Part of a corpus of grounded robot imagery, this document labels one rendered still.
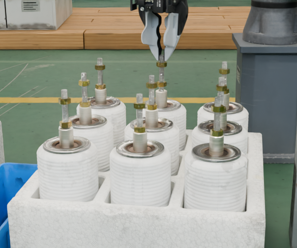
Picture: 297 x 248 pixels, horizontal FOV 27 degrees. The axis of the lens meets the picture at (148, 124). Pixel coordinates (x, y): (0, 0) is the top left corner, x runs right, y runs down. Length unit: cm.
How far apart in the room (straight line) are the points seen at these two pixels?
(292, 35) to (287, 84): 12
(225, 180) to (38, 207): 29
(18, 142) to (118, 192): 84
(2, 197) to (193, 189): 49
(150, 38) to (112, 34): 179
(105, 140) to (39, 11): 201
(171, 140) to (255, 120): 55
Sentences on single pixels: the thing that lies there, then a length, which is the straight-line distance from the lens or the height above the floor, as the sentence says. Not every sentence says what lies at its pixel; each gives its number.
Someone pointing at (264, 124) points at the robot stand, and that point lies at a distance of 157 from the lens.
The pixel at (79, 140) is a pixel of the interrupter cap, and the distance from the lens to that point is 100.
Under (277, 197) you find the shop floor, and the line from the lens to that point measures 141.
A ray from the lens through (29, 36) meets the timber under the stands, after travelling 299.
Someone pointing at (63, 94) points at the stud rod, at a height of 34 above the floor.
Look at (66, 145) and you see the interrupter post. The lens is 98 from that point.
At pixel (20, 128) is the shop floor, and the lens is 188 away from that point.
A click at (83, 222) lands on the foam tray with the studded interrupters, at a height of 16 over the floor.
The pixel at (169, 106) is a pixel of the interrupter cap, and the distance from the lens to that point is 118.
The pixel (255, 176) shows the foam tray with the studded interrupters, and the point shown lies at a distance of 105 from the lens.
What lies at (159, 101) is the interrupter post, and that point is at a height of 26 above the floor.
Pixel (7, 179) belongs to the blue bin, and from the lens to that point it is 130.
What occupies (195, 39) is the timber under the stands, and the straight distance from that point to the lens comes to 293.
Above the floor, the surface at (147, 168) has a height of 24.
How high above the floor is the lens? 59
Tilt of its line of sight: 19 degrees down
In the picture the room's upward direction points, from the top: straight up
